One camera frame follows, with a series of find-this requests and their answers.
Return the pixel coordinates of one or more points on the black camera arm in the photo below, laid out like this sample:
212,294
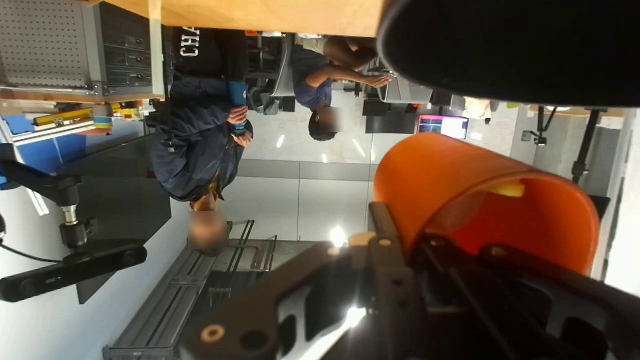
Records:
73,266

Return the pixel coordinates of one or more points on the person in dark jacket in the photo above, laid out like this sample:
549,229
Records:
192,133

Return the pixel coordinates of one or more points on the black bowl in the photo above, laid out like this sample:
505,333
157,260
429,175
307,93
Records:
520,47

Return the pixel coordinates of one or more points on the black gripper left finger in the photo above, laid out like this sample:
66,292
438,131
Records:
300,313

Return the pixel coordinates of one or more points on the grey pegboard panel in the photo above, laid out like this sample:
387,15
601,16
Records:
40,43

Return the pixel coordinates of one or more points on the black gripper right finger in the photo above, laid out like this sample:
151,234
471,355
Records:
532,313

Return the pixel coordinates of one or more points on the yellow green small piece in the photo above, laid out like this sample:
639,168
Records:
509,191

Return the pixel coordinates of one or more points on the colourful monitor screen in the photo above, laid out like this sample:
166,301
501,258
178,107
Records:
441,124

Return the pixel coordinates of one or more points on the orange plastic cup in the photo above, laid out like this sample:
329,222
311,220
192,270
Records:
452,172

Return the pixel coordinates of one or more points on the person in blue shirt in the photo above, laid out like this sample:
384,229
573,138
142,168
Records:
313,87

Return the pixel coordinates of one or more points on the grey metal rack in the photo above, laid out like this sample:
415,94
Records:
172,292

